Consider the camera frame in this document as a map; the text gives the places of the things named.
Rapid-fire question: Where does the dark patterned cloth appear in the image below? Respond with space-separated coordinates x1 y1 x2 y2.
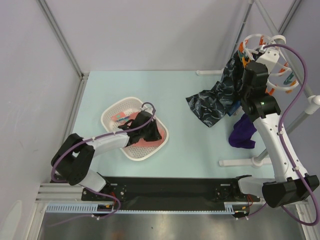
185 51 245 128

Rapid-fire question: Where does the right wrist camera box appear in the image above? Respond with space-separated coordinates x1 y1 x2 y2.
256 47 280 69

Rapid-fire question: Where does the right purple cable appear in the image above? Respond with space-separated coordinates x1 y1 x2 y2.
236 44 320 227

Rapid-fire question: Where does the white perforated plastic basket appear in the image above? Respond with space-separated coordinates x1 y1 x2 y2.
100 96 169 161

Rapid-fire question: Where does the purple cloth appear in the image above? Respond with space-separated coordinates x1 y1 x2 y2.
228 114 257 149

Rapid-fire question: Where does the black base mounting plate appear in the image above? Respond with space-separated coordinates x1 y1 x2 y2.
81 176 261 211

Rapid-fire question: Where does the white round clip hanger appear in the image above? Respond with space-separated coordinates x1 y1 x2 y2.
238 33 299 95

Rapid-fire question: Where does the pink green patterned sock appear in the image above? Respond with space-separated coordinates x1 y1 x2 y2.
134 128 166 148

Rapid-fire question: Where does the blue garment label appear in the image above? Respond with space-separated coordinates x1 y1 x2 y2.
227 101 242 117

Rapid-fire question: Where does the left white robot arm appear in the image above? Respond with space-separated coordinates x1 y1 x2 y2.
51 110 162 200

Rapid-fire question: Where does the grey drying rack frame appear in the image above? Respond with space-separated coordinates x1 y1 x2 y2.
196 0 320 168

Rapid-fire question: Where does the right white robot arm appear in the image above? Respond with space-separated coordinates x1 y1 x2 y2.
230 61 320 208

